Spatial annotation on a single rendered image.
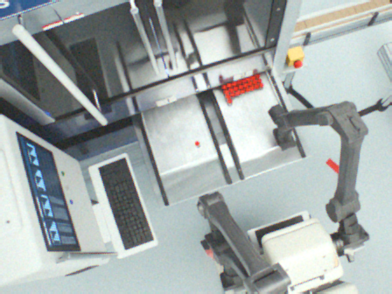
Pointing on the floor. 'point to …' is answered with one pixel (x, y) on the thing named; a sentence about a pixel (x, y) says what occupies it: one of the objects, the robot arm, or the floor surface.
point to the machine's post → (284, 35)
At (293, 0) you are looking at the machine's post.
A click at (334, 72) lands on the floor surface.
